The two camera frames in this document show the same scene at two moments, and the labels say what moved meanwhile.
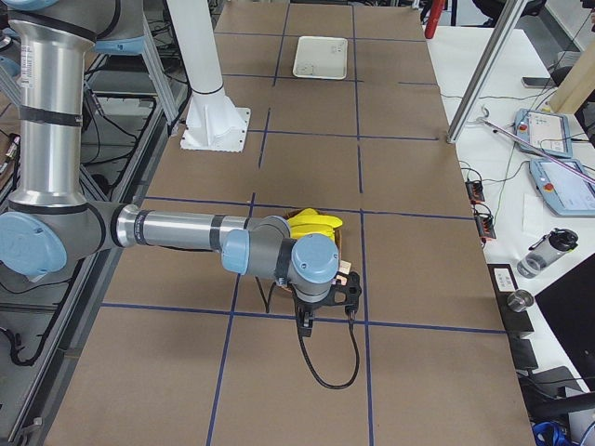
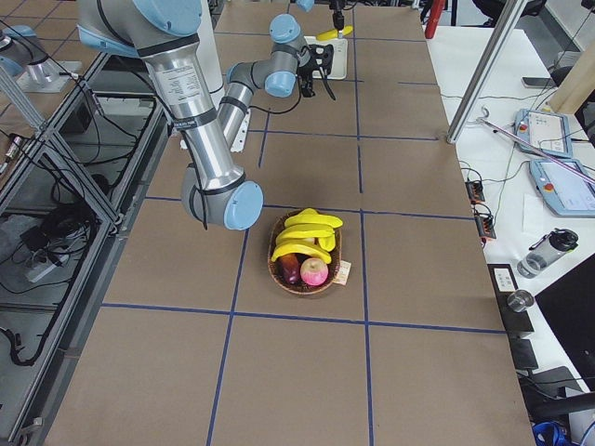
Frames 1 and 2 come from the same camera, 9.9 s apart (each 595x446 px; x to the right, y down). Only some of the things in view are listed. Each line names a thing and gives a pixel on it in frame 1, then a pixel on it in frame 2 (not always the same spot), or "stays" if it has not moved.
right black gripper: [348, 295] → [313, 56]
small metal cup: [520, 299] stays
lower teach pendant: [567, 191] stays
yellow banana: [297, 230] → [310, 216]
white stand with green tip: [539, 150] stays
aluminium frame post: [494, 53] stays
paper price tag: [344, 268] stays
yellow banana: [311, 216] → [333, 33]
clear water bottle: [540, 254] stays
